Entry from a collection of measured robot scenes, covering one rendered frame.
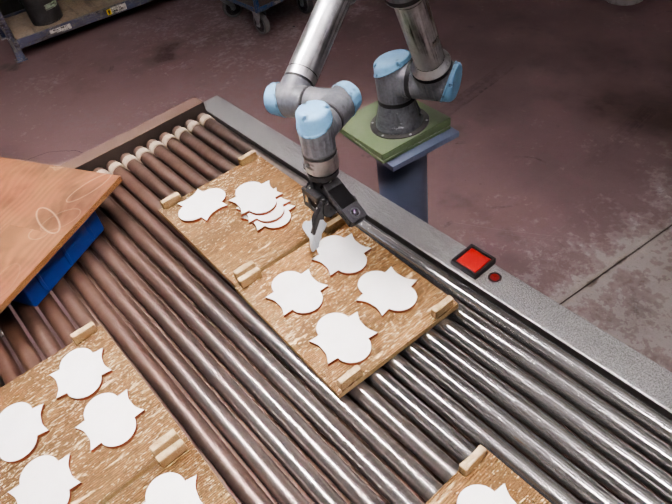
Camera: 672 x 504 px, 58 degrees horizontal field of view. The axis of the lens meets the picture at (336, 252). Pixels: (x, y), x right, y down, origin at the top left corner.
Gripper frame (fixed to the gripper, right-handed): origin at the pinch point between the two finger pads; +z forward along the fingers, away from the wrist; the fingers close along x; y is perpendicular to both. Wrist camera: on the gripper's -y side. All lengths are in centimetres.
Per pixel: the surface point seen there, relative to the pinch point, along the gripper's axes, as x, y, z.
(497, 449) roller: 10, -59, 9
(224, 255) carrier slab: 21.6, 22.2, 6.4
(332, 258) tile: 2.7, 0.4, 5.5
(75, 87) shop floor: -19, 348, 99
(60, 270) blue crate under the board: 57, 48, 5
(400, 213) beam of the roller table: -22.4, 3.2, 8.6
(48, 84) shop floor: -6, 369, 99
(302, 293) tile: 14.9, -3.6, 5.5
